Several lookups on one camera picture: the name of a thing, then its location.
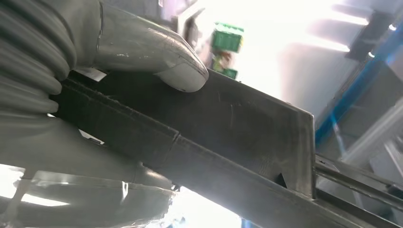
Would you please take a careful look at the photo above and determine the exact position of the green plastic crate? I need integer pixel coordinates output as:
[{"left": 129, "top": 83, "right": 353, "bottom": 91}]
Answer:
[{"left": 211, "top": 22, "right": 245, "bottom": 80}]

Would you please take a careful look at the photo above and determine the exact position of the blue frame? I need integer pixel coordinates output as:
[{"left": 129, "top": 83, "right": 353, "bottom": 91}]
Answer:
[{"left": 315, "top": 22, "right": 403, "bottom": 146}]

